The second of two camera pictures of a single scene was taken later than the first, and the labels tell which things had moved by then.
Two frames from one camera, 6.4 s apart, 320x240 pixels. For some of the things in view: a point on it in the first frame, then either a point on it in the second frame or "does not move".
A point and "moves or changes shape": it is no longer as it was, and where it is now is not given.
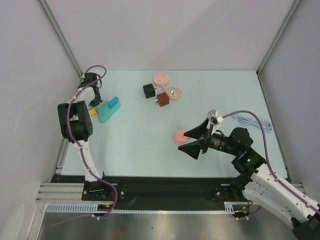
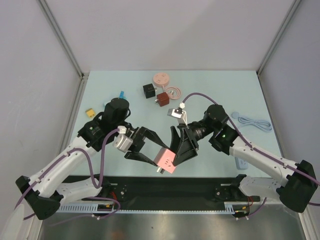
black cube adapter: x=149 y=90 does not move
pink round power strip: x=161 y=79 does not move
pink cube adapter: x=180 y=139 moves or changes shape
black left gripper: x=93 y=103 -> x=138 y=136
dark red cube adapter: x=163 y=99 does not move
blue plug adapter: x=112 y=102 moves or changes shape
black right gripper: x=204 y=139 -> x=189 y=138
